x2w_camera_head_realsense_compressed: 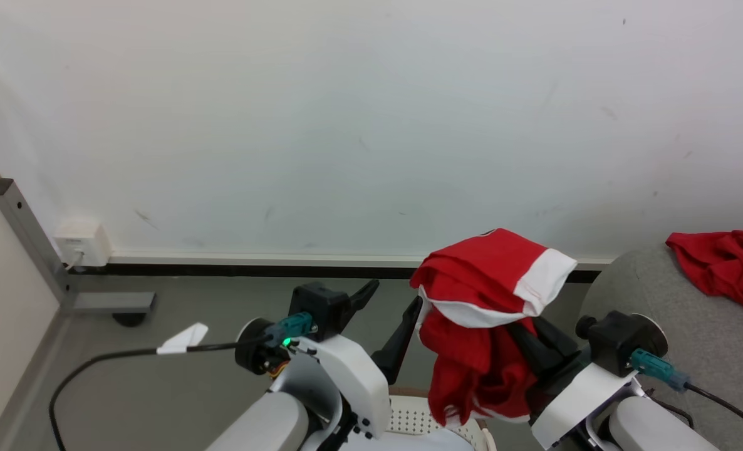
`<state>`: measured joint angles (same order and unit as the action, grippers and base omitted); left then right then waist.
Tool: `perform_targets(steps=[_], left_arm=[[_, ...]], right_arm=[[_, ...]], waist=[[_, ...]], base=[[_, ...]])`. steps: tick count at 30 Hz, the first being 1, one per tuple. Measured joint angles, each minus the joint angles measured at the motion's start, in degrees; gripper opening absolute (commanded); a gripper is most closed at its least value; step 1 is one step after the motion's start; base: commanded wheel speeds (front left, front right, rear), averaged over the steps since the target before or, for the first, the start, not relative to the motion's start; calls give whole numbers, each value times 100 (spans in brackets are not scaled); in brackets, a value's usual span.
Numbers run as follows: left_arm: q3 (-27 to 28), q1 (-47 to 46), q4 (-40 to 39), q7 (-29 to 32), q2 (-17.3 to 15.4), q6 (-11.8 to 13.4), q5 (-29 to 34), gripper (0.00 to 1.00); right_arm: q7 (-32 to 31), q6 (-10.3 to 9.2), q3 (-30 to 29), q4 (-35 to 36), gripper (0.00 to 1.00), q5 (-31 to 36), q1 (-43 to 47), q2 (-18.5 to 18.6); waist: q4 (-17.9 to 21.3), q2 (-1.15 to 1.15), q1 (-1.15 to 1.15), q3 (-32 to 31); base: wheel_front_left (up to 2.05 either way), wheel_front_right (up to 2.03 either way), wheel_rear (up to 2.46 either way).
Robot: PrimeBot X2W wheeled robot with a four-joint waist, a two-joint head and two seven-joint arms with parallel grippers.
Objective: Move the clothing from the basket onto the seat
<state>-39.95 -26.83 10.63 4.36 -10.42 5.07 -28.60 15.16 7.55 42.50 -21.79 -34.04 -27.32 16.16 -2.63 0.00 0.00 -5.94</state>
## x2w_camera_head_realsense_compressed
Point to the red sports garment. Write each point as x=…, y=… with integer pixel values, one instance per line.
x=728, y=263

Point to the black round left wrist motor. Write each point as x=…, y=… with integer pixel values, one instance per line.
x=251, y=351

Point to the white and black baseboard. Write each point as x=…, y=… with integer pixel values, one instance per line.
x=284, y=264

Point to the white wall socket box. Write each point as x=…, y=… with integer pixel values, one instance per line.
x=83, y=241

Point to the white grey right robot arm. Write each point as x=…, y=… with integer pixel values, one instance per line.
x=653, y=429

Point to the white perforated laundry basket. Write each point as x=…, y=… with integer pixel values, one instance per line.
x=421, y=419

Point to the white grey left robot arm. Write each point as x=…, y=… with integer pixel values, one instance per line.
x=265, y=426

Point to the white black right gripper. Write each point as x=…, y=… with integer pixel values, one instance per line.
x=575, y=401

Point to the grey metal frame post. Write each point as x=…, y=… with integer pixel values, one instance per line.
x=30, y=238

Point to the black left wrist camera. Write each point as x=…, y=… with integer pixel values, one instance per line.
x=318, y=307

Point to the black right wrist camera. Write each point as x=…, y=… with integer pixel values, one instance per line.
x=613, y=341

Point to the red and white shirt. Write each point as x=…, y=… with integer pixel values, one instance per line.
x=478, y=288

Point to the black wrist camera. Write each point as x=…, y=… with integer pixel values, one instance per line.
x=613, y=341
x=318, y=307

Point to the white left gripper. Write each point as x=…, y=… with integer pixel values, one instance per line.
x=353, y=376

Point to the black caster wheel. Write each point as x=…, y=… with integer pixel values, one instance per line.
x=129, y=319

